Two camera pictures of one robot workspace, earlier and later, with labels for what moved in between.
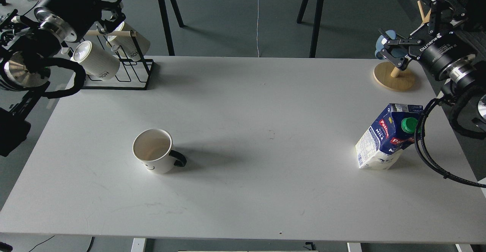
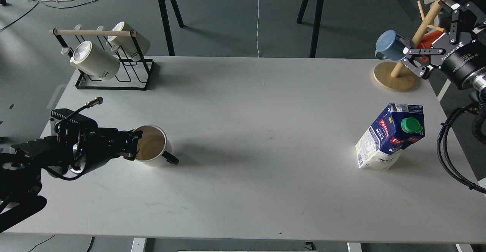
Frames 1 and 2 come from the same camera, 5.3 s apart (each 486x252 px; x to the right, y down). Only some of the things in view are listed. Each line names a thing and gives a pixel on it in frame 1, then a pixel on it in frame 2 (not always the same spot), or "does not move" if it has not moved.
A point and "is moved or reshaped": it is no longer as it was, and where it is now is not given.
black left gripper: (74, 5) -> (82, 147)
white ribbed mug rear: (134, 48) does not move
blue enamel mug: (397, 52) does not move
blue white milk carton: (381, 146) does not move
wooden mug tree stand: (394, 79) does not move
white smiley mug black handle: (153, 148) is moved or reshaped
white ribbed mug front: (95, 61) does not move
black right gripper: (442, 44) -> (469, 57)
